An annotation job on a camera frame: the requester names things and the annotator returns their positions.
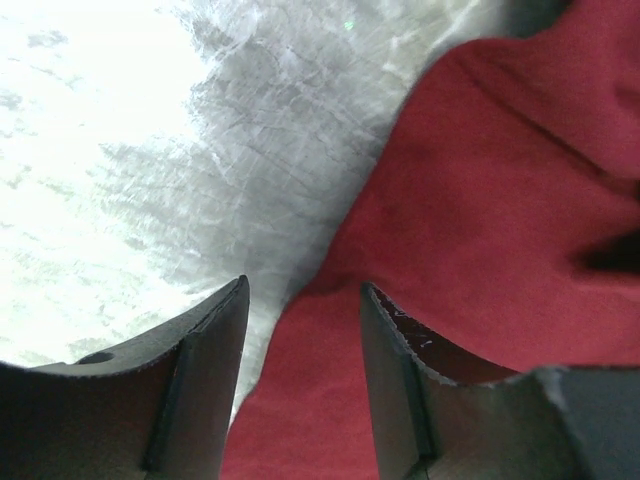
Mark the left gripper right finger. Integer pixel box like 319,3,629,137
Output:
360,284,639,479

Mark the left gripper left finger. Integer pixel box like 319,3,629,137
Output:
1,277,250,479

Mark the dark red t-shirt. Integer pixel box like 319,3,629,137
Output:
222,1,639,479

